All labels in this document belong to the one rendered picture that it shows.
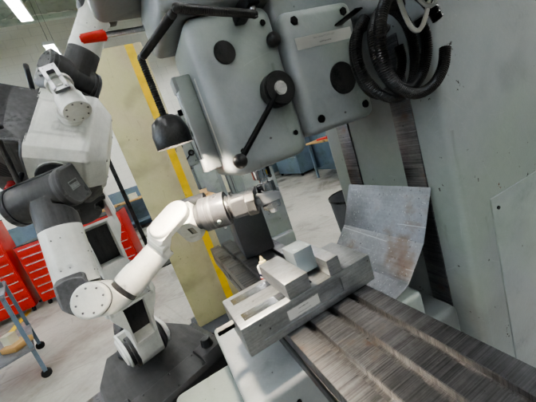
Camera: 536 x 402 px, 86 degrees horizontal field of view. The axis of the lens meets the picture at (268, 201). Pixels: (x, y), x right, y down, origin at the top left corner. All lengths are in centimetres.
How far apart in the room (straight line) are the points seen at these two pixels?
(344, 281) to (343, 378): 23
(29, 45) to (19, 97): 956
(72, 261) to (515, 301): 114
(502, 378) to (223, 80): 66
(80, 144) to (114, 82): 161
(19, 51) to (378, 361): 1048
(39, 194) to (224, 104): 47
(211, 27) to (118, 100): 186
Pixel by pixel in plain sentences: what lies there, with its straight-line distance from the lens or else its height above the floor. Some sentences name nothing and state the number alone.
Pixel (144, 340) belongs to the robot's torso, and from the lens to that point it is 144.
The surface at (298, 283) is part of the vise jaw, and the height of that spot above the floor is 105.
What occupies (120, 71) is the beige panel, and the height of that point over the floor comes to 213.
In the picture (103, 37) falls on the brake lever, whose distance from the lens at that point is 83.
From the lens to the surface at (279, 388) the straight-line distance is 72.
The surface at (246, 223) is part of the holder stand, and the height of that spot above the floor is 109.
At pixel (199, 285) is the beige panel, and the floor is 38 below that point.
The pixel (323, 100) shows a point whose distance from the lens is 68.
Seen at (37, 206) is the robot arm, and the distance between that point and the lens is 83.
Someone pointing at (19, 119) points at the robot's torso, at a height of 161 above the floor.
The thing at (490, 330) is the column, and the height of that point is 70.
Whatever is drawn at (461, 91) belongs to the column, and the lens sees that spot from 82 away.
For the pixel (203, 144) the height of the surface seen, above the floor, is 140.
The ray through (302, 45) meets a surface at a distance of 69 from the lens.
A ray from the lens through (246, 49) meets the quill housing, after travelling 66.
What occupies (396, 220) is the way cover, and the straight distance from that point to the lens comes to 90.
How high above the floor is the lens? 138
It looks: 12 degrees down
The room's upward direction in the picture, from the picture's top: 19 degrees counter-clockwise
